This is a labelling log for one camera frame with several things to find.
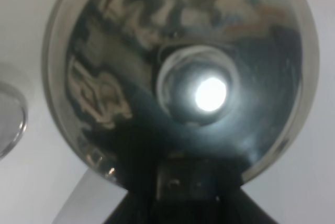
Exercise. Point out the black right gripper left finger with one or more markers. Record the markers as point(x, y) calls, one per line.
point(133, 209)

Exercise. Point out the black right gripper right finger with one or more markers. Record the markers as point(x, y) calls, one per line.
point(235, 206)

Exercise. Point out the stainless steel teapot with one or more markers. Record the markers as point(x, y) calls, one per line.
point(133, 83)

